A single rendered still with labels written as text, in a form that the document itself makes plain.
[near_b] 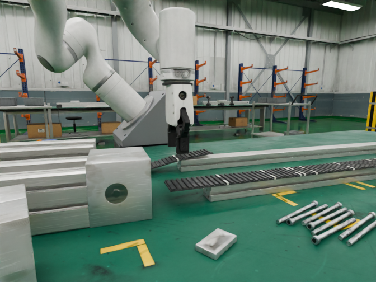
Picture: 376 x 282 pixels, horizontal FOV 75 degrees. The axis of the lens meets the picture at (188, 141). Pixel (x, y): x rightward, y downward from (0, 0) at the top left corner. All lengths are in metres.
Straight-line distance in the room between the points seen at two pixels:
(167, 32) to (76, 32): 0.50
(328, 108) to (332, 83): 1.18
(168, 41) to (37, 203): 0.41
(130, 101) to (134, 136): 0.15
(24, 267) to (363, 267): 0.33
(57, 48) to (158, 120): 0.42
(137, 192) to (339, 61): 13.48
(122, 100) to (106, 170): 0.67
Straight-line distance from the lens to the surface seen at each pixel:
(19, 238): 0.24
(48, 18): 0.92
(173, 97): 0.57
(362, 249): 0.39
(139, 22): 0.67
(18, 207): 0.25
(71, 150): 0.55
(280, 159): 0.75
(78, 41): 1.02
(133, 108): 1.01
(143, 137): 0.97
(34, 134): 5.41
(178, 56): 0.58
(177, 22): 0.59
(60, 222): 0.39
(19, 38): 8.35
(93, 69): 1.00
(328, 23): 13.44
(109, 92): 1.00
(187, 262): 0.31
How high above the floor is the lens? 0.96
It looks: 10 degrees down
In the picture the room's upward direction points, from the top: straight up
